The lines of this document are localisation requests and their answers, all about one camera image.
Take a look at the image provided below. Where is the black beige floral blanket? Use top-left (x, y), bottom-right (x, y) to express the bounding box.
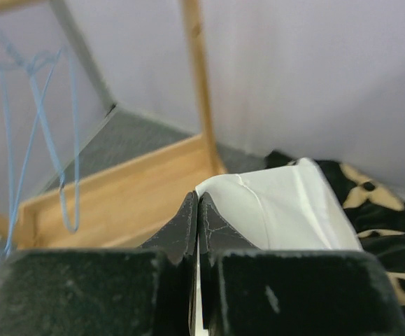
top-left (264, 150), bottom-right (405, 330)

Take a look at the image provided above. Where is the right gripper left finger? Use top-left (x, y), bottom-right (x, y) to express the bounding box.
top-left (0, 192), bottom-right (198, 335)

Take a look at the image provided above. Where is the white shirt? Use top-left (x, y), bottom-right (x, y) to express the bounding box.
top-left (194, 157), bottom-right (364, 330)

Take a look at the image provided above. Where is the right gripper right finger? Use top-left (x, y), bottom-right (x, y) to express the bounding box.
top-left (199, 194), bottom-right (405, 335)

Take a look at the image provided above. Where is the wooden clothes rack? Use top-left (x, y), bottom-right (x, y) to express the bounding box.
top-left (0, 1), bottom-right (225, 249)

